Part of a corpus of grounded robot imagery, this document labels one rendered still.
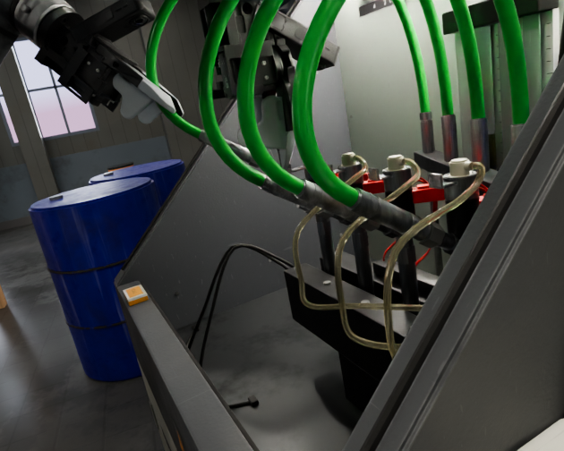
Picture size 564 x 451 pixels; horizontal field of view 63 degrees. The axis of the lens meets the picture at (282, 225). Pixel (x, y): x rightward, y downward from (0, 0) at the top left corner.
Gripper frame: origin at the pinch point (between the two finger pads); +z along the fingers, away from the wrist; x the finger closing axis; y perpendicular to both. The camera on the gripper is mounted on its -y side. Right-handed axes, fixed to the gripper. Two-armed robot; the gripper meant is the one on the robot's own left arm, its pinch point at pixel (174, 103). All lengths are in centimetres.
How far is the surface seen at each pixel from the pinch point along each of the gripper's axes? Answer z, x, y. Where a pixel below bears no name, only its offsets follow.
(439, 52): 24.2, 1.0, -25.1
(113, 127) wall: -334, -609, 156
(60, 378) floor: -33, -150, 169
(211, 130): 12.6, 17.8, -2.2
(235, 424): 31.7, 22.3, 16.9
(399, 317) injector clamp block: 38.8, 12.2, 1.5
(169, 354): 21.8, 10.2, 23.0
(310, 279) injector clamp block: 29.6, 0.3, 7.2
